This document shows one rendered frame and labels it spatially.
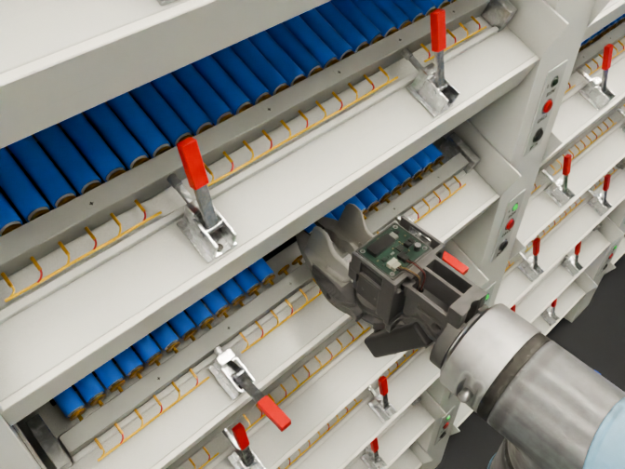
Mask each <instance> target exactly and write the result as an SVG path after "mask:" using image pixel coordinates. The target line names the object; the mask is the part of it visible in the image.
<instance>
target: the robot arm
mask: <svg viewBox="0 0 625 469"><path fill-rule="evenodd" d="M314 224H315V225H316V226H314V227H313V229H312V232H311V234H309V233H307V232H306V231H305V230H302V231H301V232H299V233H298V234H296V239H297V243H298V246H299V250H300V253H301V255H302V257H303V259H304V260H305V262H306V264H307V266H308V267H309V269H310V271H311V272H312V277H313V279H314V280H315V282H316V284H317V285H318V287H319V288H320V289H321V291H322V293H323V294H324V296H325V297H326V299H327V300H328V301H329V302H330V303H331V304H332V305H333V306H334V307H336V308H337V309H339V310H340V311H342V312H343V313H345V314H347V315H349V316H351V317H352V318H353V320H354V321H355V322H358V321H359V320H360V319H363V320H364V321H366V322H367V323H369V324H371V325H373V329H374V332H373V333H371V334H370V335H369V336H368V337H366V338H365V344H366V346H367V348H368V349H369V351H370V352H371V354H372V355H373V356H374V357H375V358H378V357H382V356H386V355H393V354H397V353H401V352H404V351H409V350H413V349H417V348H420V347H424V346H428V345H430V344H431V343H432V342H433V341H435V344H434V346H433V348H432V351H431V354H430V361H431V362H432V363H433V364H434V365H435V366H436V367H438V368H439V369H440V383H441V384H442V385H443V386H444V387H446V388H447V389H448V390H449V391H450V392H452V393H453V394H454V395H455V396H457V397H458V399H459V401H460V402H462V403H465V404H466V405H467V406H468V407H470V408H471V409H472V410H473V411H475V412H476V413H477V415H478V416H480V417H481V418H482V419H483V420H484V421H485V422H487V423H488V424H489V425H490V426H492V427H493V428H494V429H495V430H496V431H498V432H499V433H500V434H501V435H502V436H504V437H505V438H504V440H503V442H502V444H501V445H500V447H499V450H498V452H497V453H495V454H494V456H493V457H492V458H491V460H490V462H489V464H488V466H487V469H625V392H623V391H622V390H621V389H619V388H618V387H617V386H616V385H615V384H613V383H612V382H610V381H609V380H607V379H606V378H605V377H603V376H602V375H600V374H599V373H598V372H596V371H595V370H593V369H592V368H590V367H589V366H587V365H586V364H585V363H583V362H582V361H580V360H579V359H578V358H576V357H575V356H573V355H572V354H570V353H569V352H568V351H567V350H566V349H564V348H563V347H562V346H560V345H559V344H557V343H556V342H554V341H552V340H551V339H549V338H548V337H546V336H545V335H544V334H542V333H541V330H539V329H538V328H536V327H535V326H533V325H532V324H531V323H529V322H528V321H526V320H525V319H523V318H522V317H521V316H519V315H518V314H517V313H516V312H514V311H513V310H511V309H510V308H509V307H507V306H506V305H504V304H503V303H498V304H494V305H492V306H491V307H488V306H486V305H485V304H484V303H485V298H486V296H487V292H486V291H485V290H483V289H482V288H480V287H479V286H477V285H476V284H474V283H473V282H472V281H471V280H470V279H468V278H467V277H466V276H464V275H462V274H461V273H460V272H458V271H457V270H455V269H454V268H453V267H451V266H450V265H448V264H447V263H446V262H444V261H442V258H443V255H444V251H445V244H444V243H443V242H441V241H440V240H439V239H437V238H436V237H434V236H433V235H431V234H430V233H428V232H427V231H425V230H424V229H422V228H421V227H419V226H418V225H417V224H415V223H414V222H413V221H411V220H410V219H409V218H407V217H406V216H404V215H403V216H401V220H400V225H399V224H398V223H397V222H393V223H392V224H390V225H389V226H388V227H386V228H385V229H384V230H382V231H381V232H380V233H378V234H377V235H375V236H374V235H372V234H371V233H370V232H369V231H368V230H367V228H366V223H365V219H364V215H363V212H362V210H361V209H360V208H359V207H358V206H356V205H355V204H348V205H346V207H345V209H344V210H343V212H342V214H341V216H340V218H339V220H338V221H337V220H334V219H330V218H327V217H322V218H321V219H319V220H318V221H316V222H314ZM411 227H413V228H414V229H416V230H417V231H419V232H420V233H421V234H423V235H425V236H426V237H427V238H429V239H430V240H431V244H430V245H429V246H428V245H427V244H425V243H424V242H423V241H421V240H420V239H418V238H417V237H416V236H414V235H413V234H411V233H410V228H411ZM331 241H333V242H334V243H335V245H336V246H337V248H340V249H343V250H345V251H347V252H348V253H349V254H350V255H351V256H352V261H350V262H349V263H347V262H346V261H345V260H343V259H342V258H341V256H339V255H338V253H337V252H336V251H335V249H334V247H333V245H332V242H331ZM352 280H353V282H352Z"/></svg>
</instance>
